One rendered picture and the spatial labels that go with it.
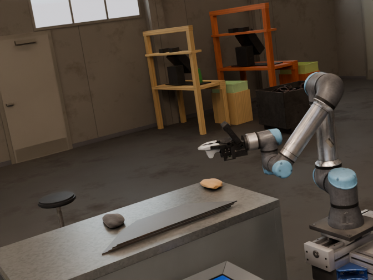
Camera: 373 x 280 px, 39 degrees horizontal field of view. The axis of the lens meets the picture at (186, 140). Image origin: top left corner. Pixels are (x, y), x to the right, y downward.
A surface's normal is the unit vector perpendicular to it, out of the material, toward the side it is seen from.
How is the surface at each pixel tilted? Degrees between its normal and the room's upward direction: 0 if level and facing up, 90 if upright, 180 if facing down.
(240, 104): 90
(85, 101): 90
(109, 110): 90
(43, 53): 90
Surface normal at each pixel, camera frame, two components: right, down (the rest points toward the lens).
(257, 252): 0.53, 0.11
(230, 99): -0.79, 0.24
